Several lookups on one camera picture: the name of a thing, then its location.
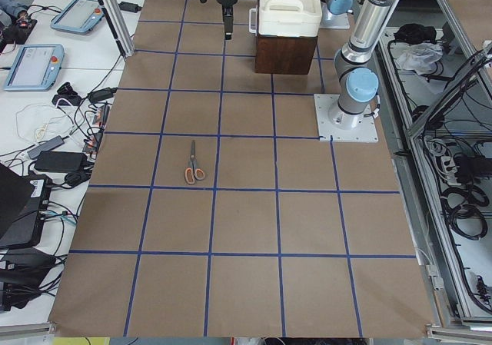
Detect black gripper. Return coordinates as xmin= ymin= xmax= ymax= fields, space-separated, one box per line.
xmin=216 ymin=0 xmax=238 ymax=40

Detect grey orange handled scissors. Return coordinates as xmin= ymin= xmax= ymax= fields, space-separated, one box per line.
xmin=184 ymin=140 xmax=206 ymax=185

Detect dark wooden drawer cabinet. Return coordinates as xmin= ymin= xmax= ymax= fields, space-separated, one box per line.
xmin=254 ymin=35 xmax=317 ymax=75

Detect cream white plastic tray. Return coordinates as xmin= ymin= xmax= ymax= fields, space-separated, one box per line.
xmin=248 ymin=0 xmax=322 ymax=38

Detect small black power adapter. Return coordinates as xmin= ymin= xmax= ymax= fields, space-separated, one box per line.
xmin=118 ymin=2 xmax=142 ymax=13

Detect blue teach pendant far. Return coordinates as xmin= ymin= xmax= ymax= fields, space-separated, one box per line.
xmin=50 ymin=0 xmax=104 ymax=35

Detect blue teach pendant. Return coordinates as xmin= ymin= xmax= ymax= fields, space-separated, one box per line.
xmin=3 ymin=44 xmax=65 ymax=91
xmin=50 ymin=0 xmax=104 ymax=35

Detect white crumpled cloth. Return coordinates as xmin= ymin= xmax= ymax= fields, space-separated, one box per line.
xmin=396 ymin=43 xmax=444 ymax=75

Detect blue teach pendant near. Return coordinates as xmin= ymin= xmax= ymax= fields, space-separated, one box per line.
xmin=3 ymin=44 xmax=65 ymax=91

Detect black power adapter brick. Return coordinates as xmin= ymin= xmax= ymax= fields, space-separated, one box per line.
xmin=34 ymin=151 xmax=87 ymax=173

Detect black laptop computer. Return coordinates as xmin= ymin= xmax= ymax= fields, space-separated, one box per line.
xmin=1 ymin=165 xmax=52 ymax=250

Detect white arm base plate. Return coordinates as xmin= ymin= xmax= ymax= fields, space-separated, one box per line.
xmin=320 ymin=0 xmax=352 ymax=30
xmin=314 ymin=94 xmax=378 ymax=143

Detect aluminium frame post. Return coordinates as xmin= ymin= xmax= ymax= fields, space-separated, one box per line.
xmin=98 ymin=0 xmax=135 ymax=59

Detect white coiled cable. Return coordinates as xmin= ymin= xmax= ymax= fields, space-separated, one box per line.
xmin=15 ymin=98 xmax=78 ymax=144

